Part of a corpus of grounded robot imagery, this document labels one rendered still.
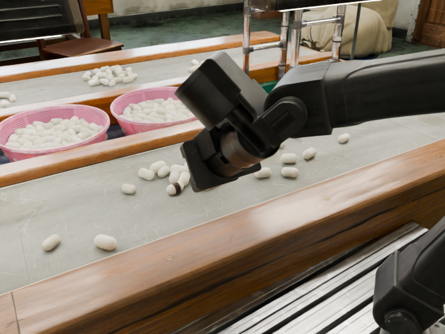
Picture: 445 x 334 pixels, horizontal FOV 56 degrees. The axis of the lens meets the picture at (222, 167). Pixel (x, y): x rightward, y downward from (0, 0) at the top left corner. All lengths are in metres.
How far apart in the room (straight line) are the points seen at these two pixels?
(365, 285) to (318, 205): 0.15
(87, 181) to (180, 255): 0.32
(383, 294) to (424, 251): 0.07
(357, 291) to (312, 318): 0.10
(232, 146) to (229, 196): 0.33
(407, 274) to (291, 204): 0.28
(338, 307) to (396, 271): 0.19
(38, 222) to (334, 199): 0.52
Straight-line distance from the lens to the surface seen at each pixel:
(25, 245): 0.75
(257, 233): 0.67
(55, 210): 0.81
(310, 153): 0.93
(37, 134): 1.13
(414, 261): 0.53
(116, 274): 0.62
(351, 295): 0.73
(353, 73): 0.42
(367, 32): 3.66
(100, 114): 1.14
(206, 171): 0.55
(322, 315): 0.69
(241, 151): 0.46
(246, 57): 1.38
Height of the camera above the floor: 1.19
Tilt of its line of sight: 30 degrees down
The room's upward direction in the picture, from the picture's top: straight up
